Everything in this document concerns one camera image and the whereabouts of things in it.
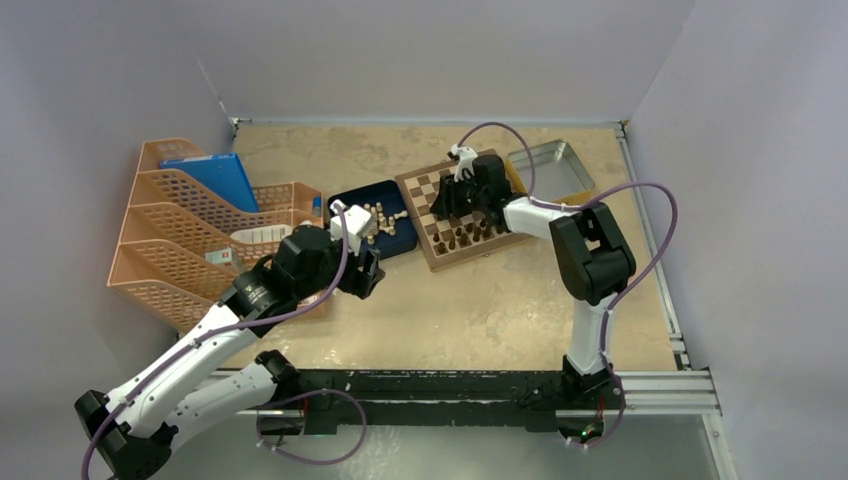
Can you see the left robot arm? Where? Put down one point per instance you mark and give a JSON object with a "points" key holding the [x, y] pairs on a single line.
{"points": [[136, 427]]}

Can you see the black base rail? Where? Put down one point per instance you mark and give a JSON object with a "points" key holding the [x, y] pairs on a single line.
{"points": [[533, 400]]}

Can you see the dark blue square tray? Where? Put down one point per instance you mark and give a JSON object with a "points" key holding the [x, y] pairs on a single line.
{"points": [[387, 194]]}

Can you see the blue folder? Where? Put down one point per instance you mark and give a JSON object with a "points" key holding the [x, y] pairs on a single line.
{"points": [[223, 174]]}

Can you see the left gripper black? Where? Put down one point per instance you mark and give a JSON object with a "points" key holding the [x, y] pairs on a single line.
{"points": [[360, 282]]}

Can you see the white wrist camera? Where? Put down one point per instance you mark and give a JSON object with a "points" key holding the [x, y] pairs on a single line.
{"points": [[464, 156], [352, 224]]}

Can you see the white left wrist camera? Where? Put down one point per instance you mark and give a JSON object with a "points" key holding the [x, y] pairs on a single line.
{"points": [[352, 224]]}

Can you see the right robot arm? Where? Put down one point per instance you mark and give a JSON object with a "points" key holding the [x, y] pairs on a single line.
{"points": [[594, 259]]}

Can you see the wooden chess board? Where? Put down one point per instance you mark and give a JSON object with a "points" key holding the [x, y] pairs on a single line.
{"points": [[419, 189]]}

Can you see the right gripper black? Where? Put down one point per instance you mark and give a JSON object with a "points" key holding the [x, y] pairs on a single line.
{"points": [[447, 204]]}

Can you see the peach file rack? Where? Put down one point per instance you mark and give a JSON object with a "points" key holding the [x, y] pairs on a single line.
{"points": [[172, 221]]}

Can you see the yellow metal tin tray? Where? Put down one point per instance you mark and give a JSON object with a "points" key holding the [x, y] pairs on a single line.
{"points": [[560, 176]]}

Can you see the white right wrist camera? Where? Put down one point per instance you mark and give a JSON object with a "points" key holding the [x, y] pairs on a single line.
{"points": [[464, 156]]}

